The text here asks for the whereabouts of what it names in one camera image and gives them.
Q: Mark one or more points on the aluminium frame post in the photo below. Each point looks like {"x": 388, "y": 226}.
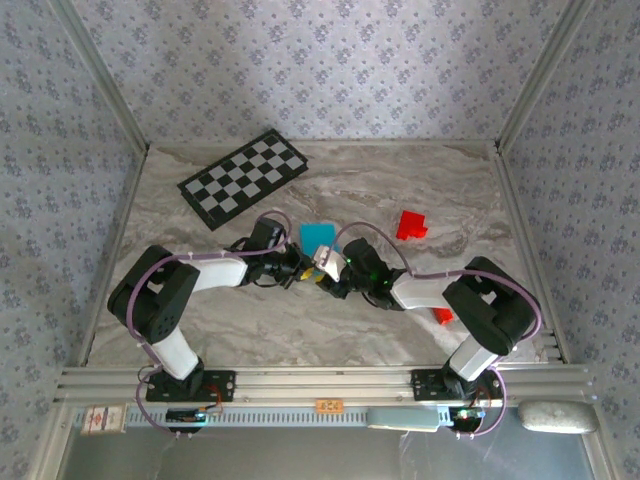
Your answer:
{"x": 102, "y": 75}
{"x": 542, "y": 75}

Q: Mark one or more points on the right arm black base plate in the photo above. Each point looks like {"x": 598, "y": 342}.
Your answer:
{"x": 425, "y": 385}

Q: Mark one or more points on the grey speckled pad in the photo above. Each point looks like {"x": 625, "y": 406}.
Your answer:
{"x": 557, "y": 417}

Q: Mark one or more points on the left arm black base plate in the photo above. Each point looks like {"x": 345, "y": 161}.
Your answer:
{"x": 220, "y": 387}

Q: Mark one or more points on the black grey chessboard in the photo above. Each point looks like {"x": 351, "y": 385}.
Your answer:
{"x": 240, "y": 175}

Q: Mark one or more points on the cyan cloth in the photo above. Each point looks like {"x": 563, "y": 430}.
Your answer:
{"x": 315, "y": 237}

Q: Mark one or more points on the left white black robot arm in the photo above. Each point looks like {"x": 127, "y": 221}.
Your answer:
{"x": 172, "y": 355}

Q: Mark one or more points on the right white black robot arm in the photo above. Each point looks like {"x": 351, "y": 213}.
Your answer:
{"x": 470, "y": 362}

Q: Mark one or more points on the red stepped block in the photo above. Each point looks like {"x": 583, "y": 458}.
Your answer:
{"x": 410, "y": 225}

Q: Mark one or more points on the aluminium table edge rail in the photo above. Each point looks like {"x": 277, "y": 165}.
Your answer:
{"x": 525, "y": 250}
{"x": 114, "y": 250}
{"x": 320, "y": 143}

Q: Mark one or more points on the aluminium mounting rail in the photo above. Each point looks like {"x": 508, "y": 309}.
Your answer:
{"x": 320, "y": 385}

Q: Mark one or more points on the small red oblong block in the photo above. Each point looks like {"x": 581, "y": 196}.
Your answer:
{"x": 442, "y": 316}

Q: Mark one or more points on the aluminium frame leg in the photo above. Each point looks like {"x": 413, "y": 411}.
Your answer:
{"x": 56, "y": 450}
{"x": 600, "y": 460}

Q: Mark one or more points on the red white sticker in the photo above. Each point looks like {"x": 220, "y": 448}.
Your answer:
{"x": 102, "y": 419}

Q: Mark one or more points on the orange label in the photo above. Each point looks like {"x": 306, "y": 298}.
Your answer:
{"x": 330, "y": 405}

